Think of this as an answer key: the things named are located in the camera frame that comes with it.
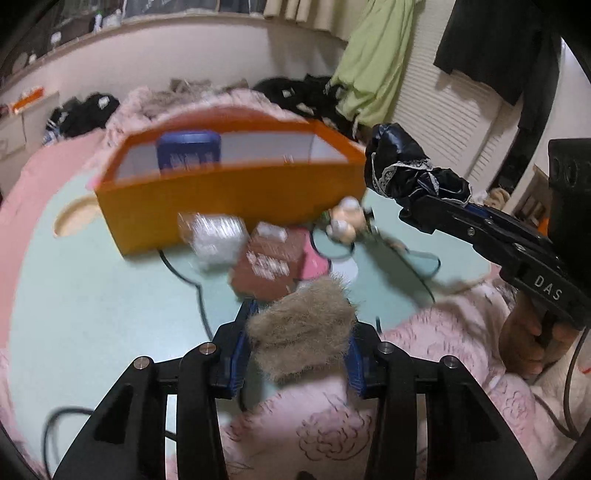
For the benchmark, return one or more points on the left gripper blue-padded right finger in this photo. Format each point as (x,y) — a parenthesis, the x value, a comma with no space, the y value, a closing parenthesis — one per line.
(468,437)

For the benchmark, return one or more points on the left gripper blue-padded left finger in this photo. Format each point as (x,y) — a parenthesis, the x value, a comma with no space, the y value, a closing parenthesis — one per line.
(124,437)

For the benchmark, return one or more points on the black satin lace cloth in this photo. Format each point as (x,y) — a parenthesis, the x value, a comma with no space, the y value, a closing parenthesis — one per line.
(398,168)

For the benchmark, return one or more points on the grey furry pompom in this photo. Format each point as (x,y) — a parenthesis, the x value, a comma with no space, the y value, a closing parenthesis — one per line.
(306,330)

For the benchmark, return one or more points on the white beige round toy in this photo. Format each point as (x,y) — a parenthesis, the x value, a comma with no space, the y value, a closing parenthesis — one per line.
(348,220)

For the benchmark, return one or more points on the brown card pack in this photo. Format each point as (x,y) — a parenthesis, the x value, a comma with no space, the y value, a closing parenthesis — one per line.
(270,264)

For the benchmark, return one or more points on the blue durex tin box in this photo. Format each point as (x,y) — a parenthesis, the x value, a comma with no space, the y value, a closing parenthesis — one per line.
(183,150)

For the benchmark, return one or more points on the person's right hand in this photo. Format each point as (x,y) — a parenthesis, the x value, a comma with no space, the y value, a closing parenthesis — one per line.
(519,349)

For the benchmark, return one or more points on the clear plastic bag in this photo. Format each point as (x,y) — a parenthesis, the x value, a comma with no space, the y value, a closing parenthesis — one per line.
(216,240)

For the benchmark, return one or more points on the black hanging garment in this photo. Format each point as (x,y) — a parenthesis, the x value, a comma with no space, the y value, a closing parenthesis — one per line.
(512,47)

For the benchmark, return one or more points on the green hanging garment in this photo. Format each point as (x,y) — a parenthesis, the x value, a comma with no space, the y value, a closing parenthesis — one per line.
(371,69)

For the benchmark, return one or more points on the orange cardboard box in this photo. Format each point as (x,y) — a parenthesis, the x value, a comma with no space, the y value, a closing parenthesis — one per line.
(277,171)

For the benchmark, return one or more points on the black clothes pile right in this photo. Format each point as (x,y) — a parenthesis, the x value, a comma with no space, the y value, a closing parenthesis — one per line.
(311,98)

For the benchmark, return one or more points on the black clothes pile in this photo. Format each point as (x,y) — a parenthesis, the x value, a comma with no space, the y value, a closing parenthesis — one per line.
(76,118)
(311,98)

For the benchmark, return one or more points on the white drawer cabinet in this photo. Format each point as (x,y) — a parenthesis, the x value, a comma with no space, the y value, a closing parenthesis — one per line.
(25,130)

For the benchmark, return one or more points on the black clothes pile left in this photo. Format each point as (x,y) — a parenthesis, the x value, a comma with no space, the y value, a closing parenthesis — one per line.
(76,118)

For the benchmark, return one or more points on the beige curtain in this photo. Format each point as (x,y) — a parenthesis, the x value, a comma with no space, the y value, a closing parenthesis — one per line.
(335,17)

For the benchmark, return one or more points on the crumpled pink blanket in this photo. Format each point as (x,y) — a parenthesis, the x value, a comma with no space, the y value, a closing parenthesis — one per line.
(144,106)

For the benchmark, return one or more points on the orange tissue box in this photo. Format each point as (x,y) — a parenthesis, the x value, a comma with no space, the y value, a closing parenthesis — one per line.
(26,98)

